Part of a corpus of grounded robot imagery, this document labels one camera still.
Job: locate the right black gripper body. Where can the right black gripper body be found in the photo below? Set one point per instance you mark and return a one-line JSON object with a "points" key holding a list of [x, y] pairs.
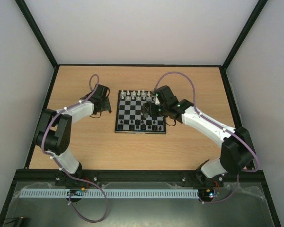
{"points": [[150, 109]]}

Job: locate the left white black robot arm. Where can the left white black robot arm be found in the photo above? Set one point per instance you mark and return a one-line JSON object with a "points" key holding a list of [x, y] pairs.
{"points": [[53, 133]]}

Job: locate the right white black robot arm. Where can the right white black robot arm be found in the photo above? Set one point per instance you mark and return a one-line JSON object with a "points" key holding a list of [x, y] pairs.
{"points": [[236, 146]]}

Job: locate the black and grey chessboard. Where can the black and grey chessboard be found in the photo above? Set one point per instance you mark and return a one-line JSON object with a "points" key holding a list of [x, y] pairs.
{"points": [[128, 110]]}

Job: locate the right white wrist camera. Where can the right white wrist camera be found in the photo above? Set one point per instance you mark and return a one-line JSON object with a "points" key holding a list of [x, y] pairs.
{"points": [[157, 101]]}

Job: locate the black aluminium mounting rail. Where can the black aluminium mounting rail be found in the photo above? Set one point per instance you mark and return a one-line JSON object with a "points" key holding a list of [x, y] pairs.
{"points": [[186, 178]]}

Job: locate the black enclosure frame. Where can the black enclosure frame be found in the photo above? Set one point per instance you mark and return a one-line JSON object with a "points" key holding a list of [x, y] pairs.
{"points": [[29, 175]]}

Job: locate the light blue slotted cable duct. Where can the light blue slotted cable duct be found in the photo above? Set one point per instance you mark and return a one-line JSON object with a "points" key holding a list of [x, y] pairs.
{"points": [[111, 193]]}

